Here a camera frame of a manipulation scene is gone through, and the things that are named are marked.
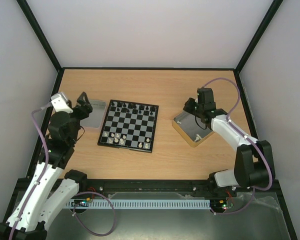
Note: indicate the black aluminium frame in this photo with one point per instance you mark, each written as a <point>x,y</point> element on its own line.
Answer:
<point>151,51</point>

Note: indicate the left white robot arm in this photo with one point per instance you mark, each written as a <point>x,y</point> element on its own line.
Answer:
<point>39,207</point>

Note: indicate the gold metal tin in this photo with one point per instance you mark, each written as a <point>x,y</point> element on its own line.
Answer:
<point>190,128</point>

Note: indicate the metal base plate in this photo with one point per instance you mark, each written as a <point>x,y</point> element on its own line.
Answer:
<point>241,217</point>

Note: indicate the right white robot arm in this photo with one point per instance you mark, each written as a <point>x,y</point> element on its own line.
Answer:
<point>254,163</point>

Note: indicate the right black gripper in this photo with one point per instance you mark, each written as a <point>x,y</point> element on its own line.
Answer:
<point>193,107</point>

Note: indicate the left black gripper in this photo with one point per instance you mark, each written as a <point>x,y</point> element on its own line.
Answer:
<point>87,106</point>

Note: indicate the black and grey chessboard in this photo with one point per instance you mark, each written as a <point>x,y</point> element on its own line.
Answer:
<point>136,127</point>

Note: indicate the light blue cable duct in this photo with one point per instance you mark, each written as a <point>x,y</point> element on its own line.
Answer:
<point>141,204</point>

